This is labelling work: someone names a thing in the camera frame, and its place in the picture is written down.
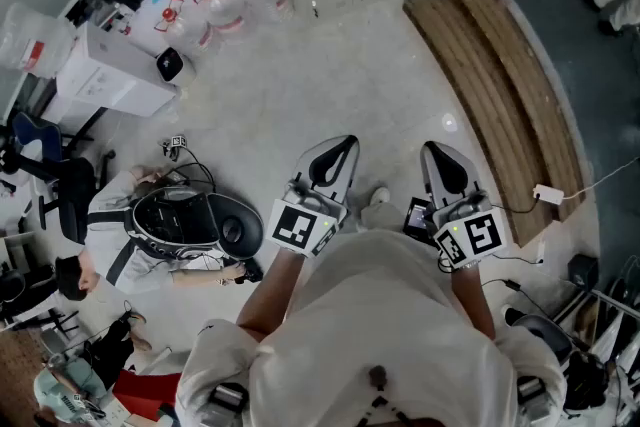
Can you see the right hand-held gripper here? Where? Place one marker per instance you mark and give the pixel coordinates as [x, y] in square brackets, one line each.
[480, 235]

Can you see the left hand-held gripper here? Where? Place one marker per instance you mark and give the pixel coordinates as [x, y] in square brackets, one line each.
[295, 225]

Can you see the person's right forearm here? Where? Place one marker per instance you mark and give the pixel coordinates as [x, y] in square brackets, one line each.
[472, 300]

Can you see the person's left forearm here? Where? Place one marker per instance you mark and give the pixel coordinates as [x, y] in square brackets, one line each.
[270, 295]

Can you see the small black display screen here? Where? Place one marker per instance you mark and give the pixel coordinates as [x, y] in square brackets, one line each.
[417, 220]

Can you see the person's white shoe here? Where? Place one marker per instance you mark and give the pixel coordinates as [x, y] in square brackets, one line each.
[381, 195]

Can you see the person's grey trouser leg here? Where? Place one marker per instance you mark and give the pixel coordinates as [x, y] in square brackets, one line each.
[382, 217]

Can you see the white power adapter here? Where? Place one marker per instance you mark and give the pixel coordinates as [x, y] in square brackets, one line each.
[549, 194]

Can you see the stack of wooden boards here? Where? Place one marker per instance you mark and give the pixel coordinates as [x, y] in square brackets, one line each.
[500, 90]

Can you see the person's white shirt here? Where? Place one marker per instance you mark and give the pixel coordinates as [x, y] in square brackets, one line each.
[390, 315]

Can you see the small black-white tagged device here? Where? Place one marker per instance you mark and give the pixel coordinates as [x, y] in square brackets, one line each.
[177, 141]

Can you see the black backpack rig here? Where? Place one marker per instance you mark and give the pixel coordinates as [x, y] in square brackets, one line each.
[170, 220]

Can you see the black stool seat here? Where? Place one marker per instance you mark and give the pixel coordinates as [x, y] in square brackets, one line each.
[542, 332]

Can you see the white device black screen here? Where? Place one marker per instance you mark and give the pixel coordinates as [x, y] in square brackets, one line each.
[170, 65]

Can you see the white cardboard box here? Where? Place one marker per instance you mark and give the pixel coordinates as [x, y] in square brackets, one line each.
[115, 75]

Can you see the black office chair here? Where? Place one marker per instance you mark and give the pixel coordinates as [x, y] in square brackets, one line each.
[75, 190]

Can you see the red box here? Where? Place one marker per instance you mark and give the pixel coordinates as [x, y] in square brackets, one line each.
[145, 392]

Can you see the blue office chair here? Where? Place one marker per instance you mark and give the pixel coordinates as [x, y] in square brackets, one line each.
[35, 135]

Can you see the large clear water jug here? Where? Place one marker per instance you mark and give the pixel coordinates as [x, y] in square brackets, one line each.
[35, 40]

